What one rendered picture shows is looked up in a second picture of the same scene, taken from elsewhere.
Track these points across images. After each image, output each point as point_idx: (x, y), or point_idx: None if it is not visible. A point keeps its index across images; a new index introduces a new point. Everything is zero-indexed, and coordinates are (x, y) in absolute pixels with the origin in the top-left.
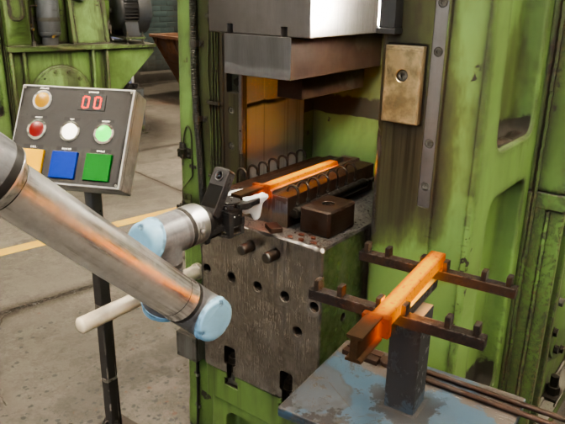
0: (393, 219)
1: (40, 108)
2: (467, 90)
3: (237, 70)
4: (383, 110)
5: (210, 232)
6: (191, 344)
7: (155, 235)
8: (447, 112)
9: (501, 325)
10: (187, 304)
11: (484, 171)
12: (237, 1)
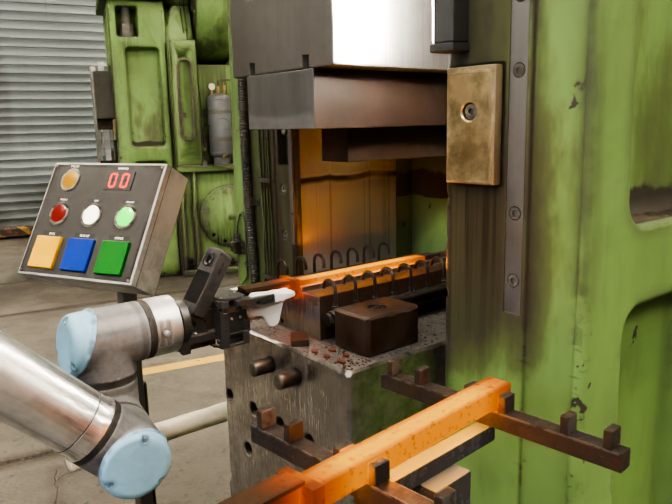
0: (472, 332)
1: (67, 188)
2: (564, 124)
3: (261, 123)
4: (448, 166)
5: (182, 336)
6: None
7: (77, 333)
8: (538, 162)
9: None
10: (84, 436)
11: (604, 254)
12: (257, 31)
